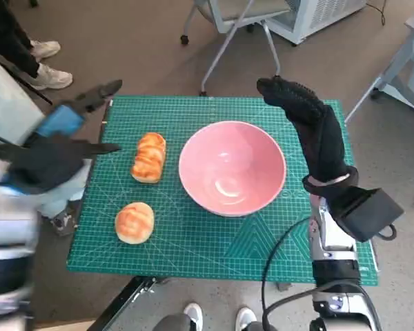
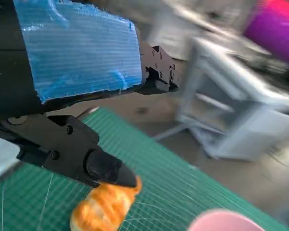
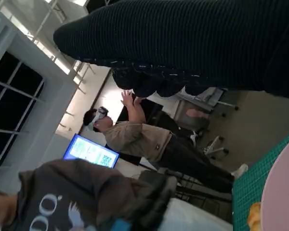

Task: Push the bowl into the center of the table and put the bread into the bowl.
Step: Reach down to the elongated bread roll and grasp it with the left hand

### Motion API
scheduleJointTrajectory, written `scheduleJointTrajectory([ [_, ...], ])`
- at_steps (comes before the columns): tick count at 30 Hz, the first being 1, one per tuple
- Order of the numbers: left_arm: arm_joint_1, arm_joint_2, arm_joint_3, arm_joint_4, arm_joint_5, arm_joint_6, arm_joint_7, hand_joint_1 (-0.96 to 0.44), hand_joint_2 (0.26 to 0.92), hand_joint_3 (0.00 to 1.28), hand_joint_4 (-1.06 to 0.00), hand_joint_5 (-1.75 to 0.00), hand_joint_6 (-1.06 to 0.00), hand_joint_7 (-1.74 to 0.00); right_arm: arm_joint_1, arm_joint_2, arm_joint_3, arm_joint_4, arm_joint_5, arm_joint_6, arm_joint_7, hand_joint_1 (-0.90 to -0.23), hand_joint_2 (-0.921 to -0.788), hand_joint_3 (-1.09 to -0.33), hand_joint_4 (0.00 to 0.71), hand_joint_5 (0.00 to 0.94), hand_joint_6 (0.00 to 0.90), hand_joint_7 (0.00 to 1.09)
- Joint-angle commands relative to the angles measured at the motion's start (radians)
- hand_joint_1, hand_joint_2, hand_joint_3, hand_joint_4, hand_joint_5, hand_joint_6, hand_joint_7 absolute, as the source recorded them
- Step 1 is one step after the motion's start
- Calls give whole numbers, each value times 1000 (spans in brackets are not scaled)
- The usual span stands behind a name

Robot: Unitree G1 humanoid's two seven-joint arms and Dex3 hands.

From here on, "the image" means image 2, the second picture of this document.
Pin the left robot hand blue tape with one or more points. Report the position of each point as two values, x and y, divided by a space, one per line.
82 57

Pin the white perforated cabinet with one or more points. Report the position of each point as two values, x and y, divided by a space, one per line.
250 120

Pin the purple object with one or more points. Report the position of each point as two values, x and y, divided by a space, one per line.
274 29

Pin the green cutting mat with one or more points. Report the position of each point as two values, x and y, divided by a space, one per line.
171 168

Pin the pink bowl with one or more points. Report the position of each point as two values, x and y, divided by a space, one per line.
221 221

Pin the long toy bread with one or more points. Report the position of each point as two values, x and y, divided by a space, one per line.
106 209

